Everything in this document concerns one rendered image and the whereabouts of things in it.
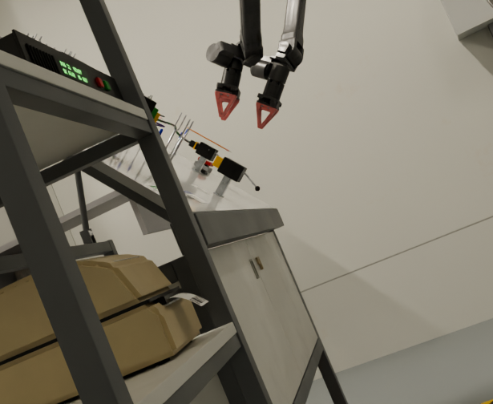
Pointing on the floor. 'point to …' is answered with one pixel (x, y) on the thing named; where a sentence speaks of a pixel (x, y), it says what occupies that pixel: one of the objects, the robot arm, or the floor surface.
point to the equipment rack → (41, 247)
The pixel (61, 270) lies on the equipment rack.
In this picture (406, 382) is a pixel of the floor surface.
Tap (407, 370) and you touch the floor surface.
